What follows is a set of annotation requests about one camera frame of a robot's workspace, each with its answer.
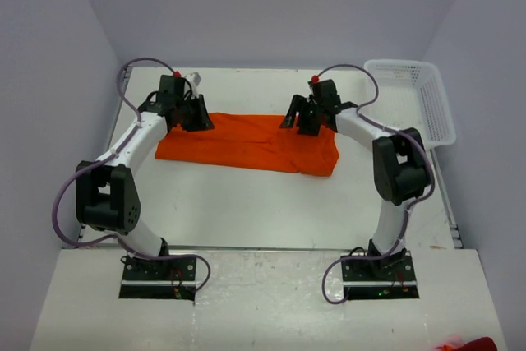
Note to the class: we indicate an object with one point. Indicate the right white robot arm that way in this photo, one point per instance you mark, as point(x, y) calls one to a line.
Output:
point(402, 173)

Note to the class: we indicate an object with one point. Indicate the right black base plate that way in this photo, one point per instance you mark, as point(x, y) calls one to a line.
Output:
point(391, 279)

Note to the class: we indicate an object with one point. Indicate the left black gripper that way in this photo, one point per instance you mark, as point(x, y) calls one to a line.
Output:
point(203, 122)

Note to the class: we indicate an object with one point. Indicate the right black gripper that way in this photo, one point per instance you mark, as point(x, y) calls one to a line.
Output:
point(300, 104)

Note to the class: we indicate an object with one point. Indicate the red cloth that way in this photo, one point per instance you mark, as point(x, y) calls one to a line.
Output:
point(456, 344)

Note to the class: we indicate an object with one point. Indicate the orange t shirt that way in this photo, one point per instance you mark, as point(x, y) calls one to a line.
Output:
point(253, 142)

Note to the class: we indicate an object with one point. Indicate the white plastic basket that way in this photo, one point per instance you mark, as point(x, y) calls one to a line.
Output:
point(412, 94)

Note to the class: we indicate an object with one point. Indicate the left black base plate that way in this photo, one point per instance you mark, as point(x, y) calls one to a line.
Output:
point(158, 280)

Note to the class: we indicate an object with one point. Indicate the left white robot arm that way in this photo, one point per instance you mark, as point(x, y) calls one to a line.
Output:
point(106, 196)

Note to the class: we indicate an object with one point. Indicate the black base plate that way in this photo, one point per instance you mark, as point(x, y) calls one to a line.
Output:
point(391, 279)
point(158, 280)

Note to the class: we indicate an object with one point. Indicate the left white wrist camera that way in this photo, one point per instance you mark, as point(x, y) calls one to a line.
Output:
point(190, 82)

